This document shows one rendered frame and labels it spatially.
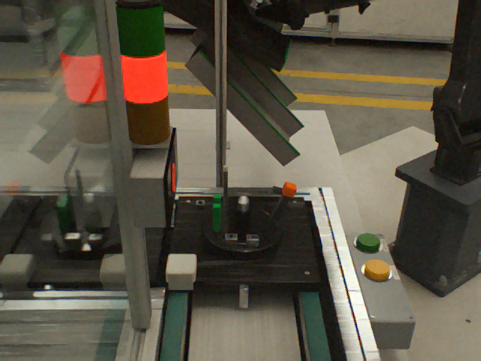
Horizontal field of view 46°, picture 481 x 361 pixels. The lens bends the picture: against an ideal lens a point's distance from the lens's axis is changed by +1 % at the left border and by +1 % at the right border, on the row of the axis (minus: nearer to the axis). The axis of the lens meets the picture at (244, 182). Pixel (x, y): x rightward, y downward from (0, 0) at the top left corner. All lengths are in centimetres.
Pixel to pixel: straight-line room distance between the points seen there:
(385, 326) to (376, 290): 6
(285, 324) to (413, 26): 429
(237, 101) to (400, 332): 51
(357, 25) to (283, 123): 378
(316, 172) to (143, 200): 79
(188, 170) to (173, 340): 62
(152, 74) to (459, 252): 66
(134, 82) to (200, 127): 97
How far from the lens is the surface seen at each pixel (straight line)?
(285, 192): 92
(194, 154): 144
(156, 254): 94
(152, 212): 65
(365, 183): 136
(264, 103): 122
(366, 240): 99
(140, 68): 60
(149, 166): 64
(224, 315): 91
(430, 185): 100
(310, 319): 87
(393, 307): 89
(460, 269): 111
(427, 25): 504
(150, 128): 63
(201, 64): 107
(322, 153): 146
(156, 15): 60
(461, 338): 103
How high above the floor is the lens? 156
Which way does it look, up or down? 32 degrees down
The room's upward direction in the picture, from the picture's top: 1 degrees clockwise
